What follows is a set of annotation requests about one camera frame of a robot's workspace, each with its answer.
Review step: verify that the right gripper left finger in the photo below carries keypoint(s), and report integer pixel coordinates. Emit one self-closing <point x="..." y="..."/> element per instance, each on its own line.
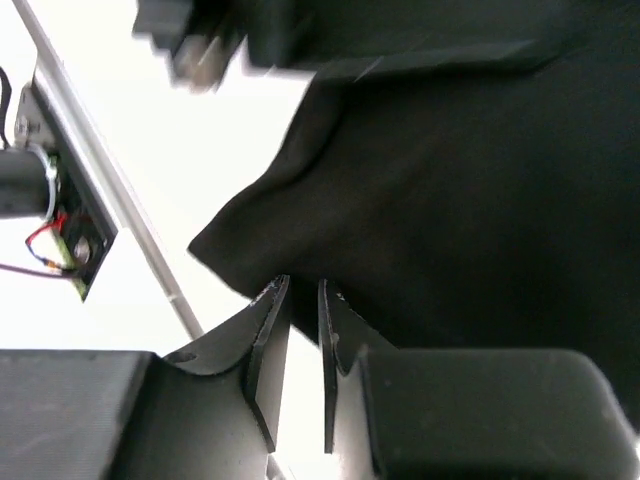
<point x="209" y="410"/>

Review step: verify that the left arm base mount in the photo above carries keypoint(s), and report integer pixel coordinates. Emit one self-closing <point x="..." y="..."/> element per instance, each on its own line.
<point x="41" y="177"/>

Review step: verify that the black skirt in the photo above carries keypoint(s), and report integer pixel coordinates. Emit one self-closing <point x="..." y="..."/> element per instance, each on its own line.
<point x="463" y="210"/>

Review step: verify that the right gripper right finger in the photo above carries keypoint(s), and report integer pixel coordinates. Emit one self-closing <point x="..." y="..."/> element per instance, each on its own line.
<point x="395" y="413"/>

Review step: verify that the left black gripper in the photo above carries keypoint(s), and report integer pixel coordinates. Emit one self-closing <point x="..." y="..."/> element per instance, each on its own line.
<point x="201" y="37"/>

